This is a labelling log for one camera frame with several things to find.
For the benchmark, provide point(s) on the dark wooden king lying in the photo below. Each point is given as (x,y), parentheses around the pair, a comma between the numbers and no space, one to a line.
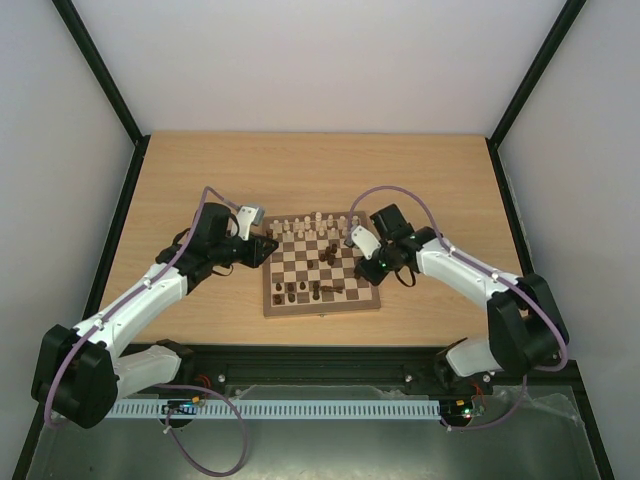
(334,289)

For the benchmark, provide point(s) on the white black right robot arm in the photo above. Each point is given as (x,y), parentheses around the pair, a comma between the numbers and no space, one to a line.
(525,328)

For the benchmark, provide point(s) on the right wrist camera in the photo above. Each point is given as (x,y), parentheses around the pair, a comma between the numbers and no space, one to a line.
(364,240)

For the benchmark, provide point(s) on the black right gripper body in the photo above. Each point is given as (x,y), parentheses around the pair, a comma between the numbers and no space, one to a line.
(373,265)

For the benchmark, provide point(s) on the light blue slotted cable duct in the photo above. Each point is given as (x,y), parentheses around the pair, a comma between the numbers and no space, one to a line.
(278,409)

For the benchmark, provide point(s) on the wooden chess board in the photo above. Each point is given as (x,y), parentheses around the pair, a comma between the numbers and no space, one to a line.
(288,265)

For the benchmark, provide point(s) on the black frame post left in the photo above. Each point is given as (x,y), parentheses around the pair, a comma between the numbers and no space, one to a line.
(76,27)

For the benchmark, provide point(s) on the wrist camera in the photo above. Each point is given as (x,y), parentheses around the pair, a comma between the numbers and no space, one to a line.
(364,240)
(248,216)

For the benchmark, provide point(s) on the row of light chess pieces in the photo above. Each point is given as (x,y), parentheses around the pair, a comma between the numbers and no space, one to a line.
(330,225)

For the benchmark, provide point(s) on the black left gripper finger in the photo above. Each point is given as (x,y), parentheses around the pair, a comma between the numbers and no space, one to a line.
(262,252)
(264,240)

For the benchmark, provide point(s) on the black frame post right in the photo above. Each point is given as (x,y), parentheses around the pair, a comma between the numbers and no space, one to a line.
(542,59)

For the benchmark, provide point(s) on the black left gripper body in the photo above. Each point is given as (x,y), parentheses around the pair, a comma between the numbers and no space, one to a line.
(247,258)

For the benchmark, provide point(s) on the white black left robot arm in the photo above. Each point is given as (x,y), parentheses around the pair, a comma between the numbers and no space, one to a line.
(82,371)

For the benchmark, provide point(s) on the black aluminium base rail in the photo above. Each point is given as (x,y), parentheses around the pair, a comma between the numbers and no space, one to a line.
(412,370)

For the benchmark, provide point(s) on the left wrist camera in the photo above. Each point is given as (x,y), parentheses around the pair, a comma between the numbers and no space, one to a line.
(248,216)

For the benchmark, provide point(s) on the black frame post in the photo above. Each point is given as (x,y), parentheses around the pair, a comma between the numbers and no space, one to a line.
(542,59)
(76,27)

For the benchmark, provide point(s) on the pile of dark chess pieces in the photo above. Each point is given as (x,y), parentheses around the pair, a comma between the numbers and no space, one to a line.
(328,255)

